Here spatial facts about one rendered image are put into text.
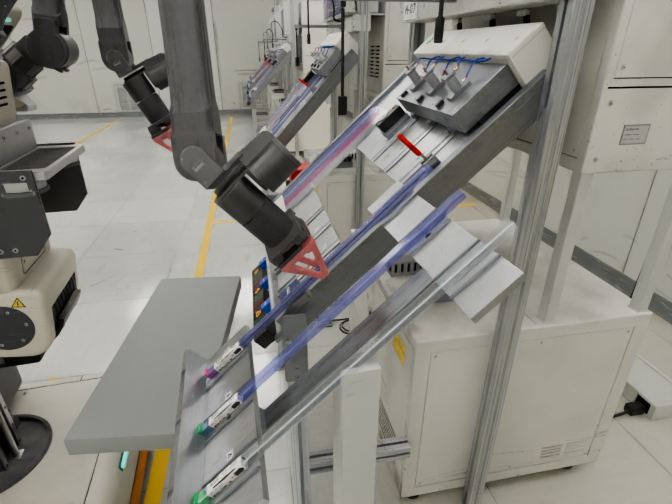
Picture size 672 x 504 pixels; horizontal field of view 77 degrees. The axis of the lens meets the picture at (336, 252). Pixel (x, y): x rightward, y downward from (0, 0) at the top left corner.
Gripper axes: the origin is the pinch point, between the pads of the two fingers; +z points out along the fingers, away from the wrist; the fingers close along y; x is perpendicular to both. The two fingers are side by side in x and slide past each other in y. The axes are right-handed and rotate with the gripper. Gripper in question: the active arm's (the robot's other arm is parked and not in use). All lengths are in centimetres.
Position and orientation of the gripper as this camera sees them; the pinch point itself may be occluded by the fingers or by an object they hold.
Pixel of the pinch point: (319, 267)
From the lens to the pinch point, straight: 69.2
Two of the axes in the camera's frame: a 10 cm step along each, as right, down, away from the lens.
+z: 6.5, 6.0, 4.7
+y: -2.5, -4.2, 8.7
